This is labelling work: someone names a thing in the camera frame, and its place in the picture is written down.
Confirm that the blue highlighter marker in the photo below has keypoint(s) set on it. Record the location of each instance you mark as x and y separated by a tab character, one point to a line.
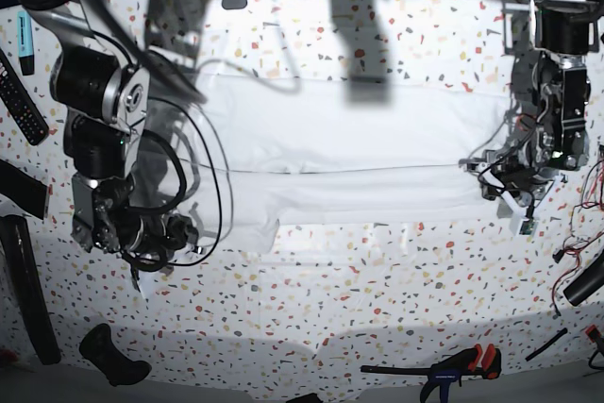
25	43

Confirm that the black cylinder right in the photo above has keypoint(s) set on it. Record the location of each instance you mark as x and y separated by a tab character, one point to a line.
589	282

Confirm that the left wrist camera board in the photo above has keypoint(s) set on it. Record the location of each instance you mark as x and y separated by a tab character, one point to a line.
527	227

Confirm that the black flat case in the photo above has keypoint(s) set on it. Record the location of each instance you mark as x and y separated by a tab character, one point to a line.
25	191

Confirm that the small orange black device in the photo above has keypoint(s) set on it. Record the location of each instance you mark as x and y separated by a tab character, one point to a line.
592	333

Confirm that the black TV remote control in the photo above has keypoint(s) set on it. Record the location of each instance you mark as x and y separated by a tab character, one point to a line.
20	105

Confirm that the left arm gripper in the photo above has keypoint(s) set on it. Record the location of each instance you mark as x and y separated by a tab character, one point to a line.
519	190

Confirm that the terrazzo patterned tablecloth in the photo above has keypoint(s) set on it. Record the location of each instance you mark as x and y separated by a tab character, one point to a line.
304	314

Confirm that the black orange bar clamp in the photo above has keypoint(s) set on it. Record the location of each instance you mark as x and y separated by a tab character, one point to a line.
470	362

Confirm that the small black stick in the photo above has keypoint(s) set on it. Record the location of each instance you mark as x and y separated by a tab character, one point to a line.
540	350

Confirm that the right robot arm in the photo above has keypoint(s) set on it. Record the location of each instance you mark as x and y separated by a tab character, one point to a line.
102	77

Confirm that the white T-shirt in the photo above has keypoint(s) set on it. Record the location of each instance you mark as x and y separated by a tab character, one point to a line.
267	154

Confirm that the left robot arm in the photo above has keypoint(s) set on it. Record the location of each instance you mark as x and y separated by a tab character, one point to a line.
562	33

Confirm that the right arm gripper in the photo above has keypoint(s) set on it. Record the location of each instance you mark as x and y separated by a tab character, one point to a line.
148	243

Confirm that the black cylindrical tube left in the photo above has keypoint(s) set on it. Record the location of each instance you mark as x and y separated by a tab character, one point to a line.
22	270

